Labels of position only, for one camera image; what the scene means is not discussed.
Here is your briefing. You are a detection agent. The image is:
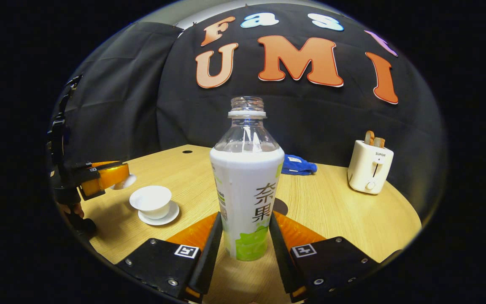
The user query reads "white saucer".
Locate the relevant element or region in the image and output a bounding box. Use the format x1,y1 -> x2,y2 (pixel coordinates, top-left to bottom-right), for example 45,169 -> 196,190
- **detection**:
138,201 -> 180,226

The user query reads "white green water bottle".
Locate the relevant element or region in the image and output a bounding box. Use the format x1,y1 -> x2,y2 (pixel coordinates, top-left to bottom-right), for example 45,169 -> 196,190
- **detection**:
209,96 -> 286,261

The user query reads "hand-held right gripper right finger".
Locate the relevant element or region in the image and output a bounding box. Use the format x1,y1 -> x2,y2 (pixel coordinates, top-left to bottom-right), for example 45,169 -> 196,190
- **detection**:
268,211 -> 383,303

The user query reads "white teacup lid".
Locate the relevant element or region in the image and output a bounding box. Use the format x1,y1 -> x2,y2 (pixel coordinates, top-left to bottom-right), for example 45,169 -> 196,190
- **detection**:
110,174 -> 137,190

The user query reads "white teacup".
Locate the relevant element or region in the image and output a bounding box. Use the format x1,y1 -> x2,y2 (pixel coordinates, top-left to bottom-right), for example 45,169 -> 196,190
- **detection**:
129,185 -> 173,220

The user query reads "blue folded towel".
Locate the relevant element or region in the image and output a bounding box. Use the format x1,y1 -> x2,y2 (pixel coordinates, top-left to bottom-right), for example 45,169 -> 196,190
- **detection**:
282,155 -> 318,176

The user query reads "white toaster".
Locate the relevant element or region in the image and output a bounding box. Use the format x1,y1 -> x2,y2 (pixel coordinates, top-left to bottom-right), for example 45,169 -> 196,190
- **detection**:
347,139 -> 394,195

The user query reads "black backdrop cloth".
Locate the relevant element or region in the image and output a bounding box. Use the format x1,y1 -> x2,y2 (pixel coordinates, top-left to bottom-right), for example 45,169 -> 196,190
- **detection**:
51,4 -> 446,220

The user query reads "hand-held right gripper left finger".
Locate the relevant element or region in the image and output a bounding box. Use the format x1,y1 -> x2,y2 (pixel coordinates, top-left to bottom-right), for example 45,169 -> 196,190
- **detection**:
116,211 -> 223,304

